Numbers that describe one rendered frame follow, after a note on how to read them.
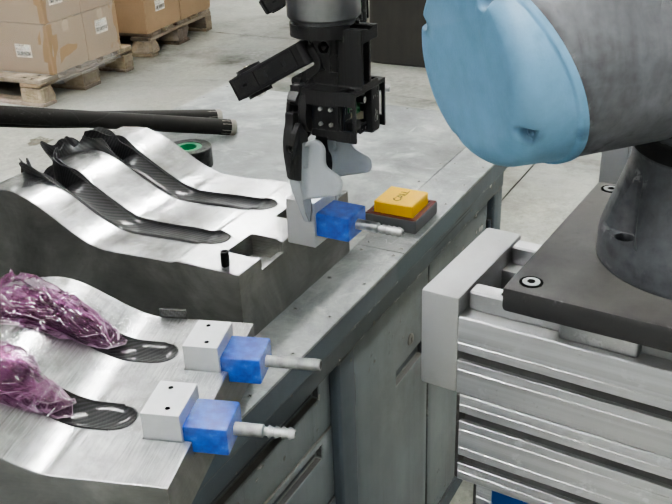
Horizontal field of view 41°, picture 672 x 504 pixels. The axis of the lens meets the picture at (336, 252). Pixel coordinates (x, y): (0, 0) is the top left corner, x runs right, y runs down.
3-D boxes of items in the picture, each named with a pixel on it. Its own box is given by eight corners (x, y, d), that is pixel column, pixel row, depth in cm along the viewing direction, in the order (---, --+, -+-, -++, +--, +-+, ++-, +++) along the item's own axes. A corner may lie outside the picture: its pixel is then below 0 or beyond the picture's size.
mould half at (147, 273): (350, 251, 122) (347, 158, 116) (245, 345, 101) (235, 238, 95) (72, 195, 143) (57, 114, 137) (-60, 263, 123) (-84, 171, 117)
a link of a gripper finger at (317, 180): (333, 233, 93) (339, 144, 91) (284, 223, 96) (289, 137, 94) (346, 228, 96) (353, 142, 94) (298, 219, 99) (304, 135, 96)
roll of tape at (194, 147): (165, 160, 156) (162, 141, 155) (211, 155, 158) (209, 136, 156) (167, 176, 149) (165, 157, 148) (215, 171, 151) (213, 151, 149)
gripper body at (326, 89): (354, 152, 90) (351, 32, 85) (281, 141, 94) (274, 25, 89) (387, 129, 96) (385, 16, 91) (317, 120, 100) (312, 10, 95)
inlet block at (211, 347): (326, 373, 91) (324, 328, 88) (316, 402, 86) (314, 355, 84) (203, 364, 93) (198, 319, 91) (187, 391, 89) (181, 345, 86)
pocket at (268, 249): (285, 268, 107) (283, 240, 105) (262, 287, 102) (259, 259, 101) (253, 261, 109) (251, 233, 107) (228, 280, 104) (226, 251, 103)
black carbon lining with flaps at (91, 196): (286, 214, 117) (281, 145, 112) (215, 266, 104) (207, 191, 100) (83, 176, 132) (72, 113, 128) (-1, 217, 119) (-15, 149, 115)
